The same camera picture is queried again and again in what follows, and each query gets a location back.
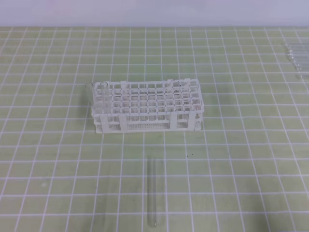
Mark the clear glass test tube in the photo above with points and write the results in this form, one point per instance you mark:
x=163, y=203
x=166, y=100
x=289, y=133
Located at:
x=151, y=193

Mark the white plastic test tube rack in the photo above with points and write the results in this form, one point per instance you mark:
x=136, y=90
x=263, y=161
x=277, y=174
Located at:
x=172, y=105

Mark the clear test tube far-left slot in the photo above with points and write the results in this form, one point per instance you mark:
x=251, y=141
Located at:
x=89, y=92

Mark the green grid tablecloth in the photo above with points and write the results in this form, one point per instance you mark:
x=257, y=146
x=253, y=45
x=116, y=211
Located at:
x=246, y=170

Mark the spare glass test tubes pile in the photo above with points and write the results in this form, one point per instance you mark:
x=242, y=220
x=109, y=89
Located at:
x=298, y=55

